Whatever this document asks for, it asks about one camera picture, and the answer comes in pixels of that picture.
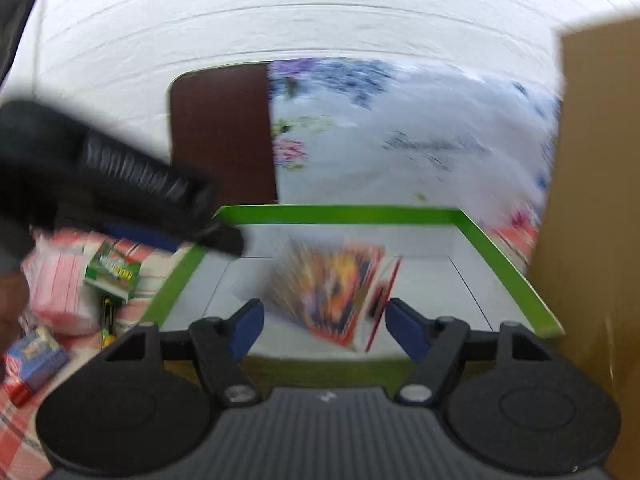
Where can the blue red card box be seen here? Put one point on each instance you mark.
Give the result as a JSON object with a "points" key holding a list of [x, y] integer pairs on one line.
{"points": [[30, 363]]}

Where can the red plaid bed blanket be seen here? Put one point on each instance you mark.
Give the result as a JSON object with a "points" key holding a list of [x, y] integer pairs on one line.
{"points": [[21, 454]]}

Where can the dark brown headboard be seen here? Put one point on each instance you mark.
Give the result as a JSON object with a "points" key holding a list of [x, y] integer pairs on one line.
{"points": [[220, 125]]}

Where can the green cardboard storage box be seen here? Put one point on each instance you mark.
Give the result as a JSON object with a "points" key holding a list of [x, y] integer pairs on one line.
{"points": [[450, 267]]}

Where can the colourful card pack box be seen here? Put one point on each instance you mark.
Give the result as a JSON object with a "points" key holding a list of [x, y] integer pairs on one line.
{"points": [[336, 290]]}

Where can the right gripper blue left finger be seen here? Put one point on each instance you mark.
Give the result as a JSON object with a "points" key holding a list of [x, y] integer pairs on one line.
{"points": [[219, 347]]}

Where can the green card game box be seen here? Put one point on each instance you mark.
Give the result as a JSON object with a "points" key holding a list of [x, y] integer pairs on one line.
{"points": [[113, 272]]}

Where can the brown cardboard panel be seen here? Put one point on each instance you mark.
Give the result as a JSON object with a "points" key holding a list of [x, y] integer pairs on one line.
{"points": [[586, 261]]}

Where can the pink zip bag pack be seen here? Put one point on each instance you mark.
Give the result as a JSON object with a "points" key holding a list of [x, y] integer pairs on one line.
{"points": [[55, 270]]}

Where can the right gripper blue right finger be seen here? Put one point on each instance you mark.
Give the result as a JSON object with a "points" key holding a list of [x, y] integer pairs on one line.
{"points": [[435, 346]]}

